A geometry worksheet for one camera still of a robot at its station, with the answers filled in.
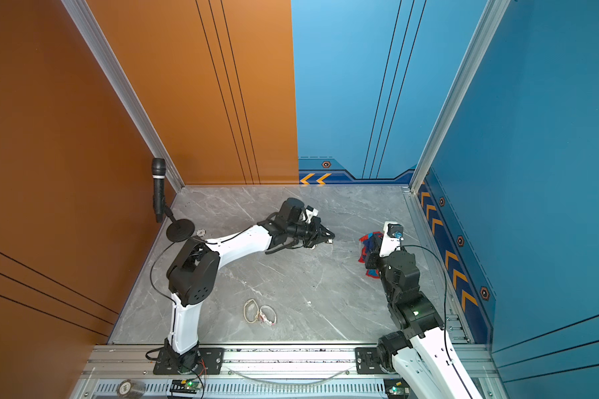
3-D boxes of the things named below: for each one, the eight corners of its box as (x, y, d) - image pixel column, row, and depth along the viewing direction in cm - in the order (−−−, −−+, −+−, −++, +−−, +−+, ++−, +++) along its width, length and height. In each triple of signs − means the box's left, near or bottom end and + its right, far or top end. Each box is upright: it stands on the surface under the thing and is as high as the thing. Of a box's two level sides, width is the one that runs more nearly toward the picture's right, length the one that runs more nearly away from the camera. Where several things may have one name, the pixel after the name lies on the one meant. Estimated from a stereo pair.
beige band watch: (242, 322, 82) (241, 321, 81) (246, 301, 87) (244, 298, 85) (256, 322, 82) (255, 321, 81) (259, 301, 87) (258, 298, 85)
